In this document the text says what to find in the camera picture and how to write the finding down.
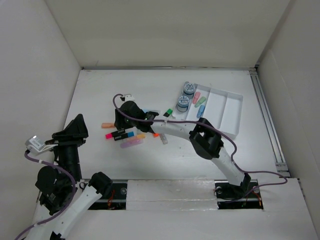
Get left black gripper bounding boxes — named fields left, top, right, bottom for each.
left=46, top=113, right=89, bottom=180

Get yellow cap translucent marker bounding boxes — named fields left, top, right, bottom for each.
left=126, top=133, right=146, bottom=142

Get purple translucent marker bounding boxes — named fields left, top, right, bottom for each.
left=120, top=139, right=144, bottom=149

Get blue cap clear marker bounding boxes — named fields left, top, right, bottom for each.
left=142, top=108, right=161, bottom=115

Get orange cap clear marker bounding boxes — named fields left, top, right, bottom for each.
left=159, top=133, right=168, bottom=145

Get green cap black highlighter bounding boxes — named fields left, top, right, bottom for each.
left=163, top=108, right=173, bottom=118

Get blue patterned tape roll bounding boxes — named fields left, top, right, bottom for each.
left=182, top=82, right=196, bottom=96

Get pink eraser case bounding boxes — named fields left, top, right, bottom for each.
left=192, top=91, right=201, bottom=105

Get blue eraser case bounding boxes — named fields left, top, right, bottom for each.
left=196, top=104, right=206, bottom=118

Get green eraser case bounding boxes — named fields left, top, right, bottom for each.
left=194, top=96, right=207, bottom=108

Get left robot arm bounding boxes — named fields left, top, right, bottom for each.
left=24, top=114, right=113, bottom=240

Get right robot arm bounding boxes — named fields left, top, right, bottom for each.
left=114, top=100, right=251, bottom=199

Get blue cap black highlighter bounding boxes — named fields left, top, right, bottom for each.
left=113, top=131, right=135, bottom=141

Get pink cap black highlighter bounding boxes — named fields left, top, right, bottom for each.
left=105, top=129, right=126, bottom=139

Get white divided organizer tray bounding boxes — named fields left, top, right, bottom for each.
left=172, top=81, right=244, bottom=139

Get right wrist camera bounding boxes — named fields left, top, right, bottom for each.
left=121, top=94, right=135, bottom=102

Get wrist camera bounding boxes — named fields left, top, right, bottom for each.
left=121, top=94, right=135, bottom=102
left=25, top=135, right=46, bottom=154

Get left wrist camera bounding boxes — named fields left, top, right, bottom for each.
left=25, top=135, right=46, bottom=154

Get metal mounting rail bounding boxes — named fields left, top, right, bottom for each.
left=90, top=179, right=264, bottom=211

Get aluminium frame profile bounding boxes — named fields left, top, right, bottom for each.
left=249, top=68, right=291, bottom=178

